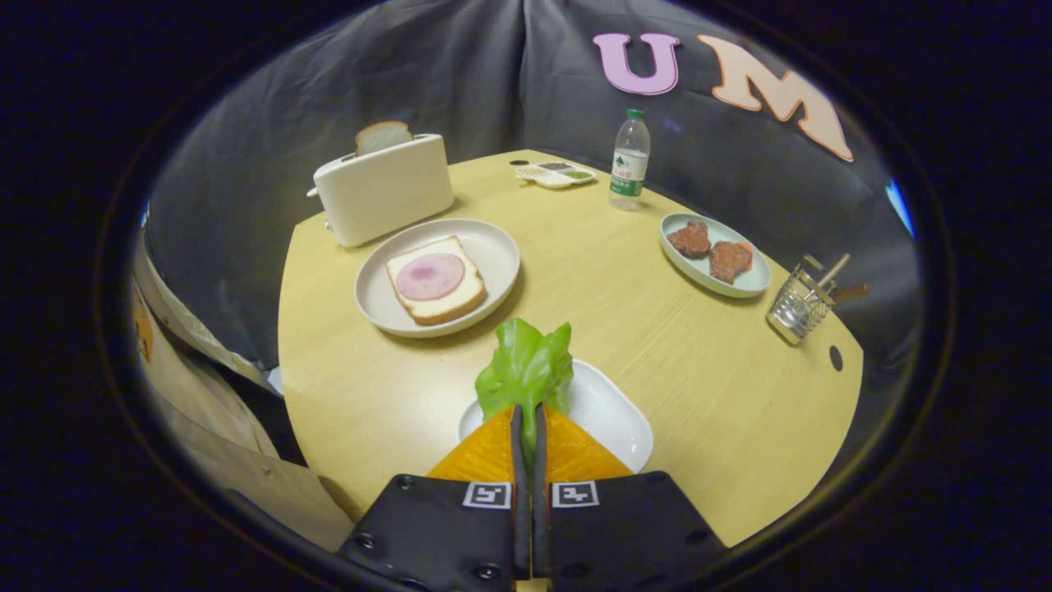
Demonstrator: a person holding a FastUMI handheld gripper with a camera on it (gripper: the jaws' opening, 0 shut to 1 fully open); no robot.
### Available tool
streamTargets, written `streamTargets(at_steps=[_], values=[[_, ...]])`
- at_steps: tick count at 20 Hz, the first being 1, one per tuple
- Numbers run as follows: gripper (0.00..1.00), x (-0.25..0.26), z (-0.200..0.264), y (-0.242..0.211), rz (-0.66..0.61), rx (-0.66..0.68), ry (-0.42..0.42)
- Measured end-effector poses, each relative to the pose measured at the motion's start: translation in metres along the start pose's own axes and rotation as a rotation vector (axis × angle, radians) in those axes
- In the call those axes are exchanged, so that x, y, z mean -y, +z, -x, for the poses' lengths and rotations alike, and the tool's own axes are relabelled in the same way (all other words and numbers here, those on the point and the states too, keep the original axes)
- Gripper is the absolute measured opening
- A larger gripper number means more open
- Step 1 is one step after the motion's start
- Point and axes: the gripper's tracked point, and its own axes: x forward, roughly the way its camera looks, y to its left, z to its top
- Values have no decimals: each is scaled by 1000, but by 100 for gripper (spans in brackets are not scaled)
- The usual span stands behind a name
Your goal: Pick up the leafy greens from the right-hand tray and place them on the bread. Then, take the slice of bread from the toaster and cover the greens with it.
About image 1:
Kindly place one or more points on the tan cardboard box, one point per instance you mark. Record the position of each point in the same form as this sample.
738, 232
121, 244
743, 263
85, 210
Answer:
214, 444

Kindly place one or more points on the square white bread slice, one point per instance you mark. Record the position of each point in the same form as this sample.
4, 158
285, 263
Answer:
448, 306

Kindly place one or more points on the white rectangular plate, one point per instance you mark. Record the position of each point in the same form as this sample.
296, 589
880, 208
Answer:
608, 411

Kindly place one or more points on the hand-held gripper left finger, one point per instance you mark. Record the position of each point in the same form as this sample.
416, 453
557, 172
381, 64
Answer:
440, 534

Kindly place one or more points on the beige round plate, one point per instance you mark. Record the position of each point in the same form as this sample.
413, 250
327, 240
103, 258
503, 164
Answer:
485, 247

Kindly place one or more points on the green lettuce leaf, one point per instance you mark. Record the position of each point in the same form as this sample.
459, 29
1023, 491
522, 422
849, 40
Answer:
524, 370

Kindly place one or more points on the bread slice with brown crust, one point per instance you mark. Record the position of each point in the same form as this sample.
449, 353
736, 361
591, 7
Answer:
382, 136

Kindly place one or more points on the pink ham slice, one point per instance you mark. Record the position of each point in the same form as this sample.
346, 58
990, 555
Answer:
430, 276

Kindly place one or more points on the white divided condiment dish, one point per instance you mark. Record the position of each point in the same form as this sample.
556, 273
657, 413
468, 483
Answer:
555, 177

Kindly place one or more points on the clear plastic water bottle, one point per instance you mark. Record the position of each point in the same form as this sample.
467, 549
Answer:
629, 164

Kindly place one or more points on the pale green oval plate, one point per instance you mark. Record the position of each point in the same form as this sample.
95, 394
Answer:
752, 279

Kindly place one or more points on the black backdrop cloth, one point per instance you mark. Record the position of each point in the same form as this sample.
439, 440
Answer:
345, 90

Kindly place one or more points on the white toaster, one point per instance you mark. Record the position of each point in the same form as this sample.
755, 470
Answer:
386, 193

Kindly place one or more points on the brown meat patty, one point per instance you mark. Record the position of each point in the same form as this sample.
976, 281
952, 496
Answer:
730, 261
690, 239

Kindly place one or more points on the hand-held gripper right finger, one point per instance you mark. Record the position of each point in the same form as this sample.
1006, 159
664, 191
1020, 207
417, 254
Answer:
625, 534

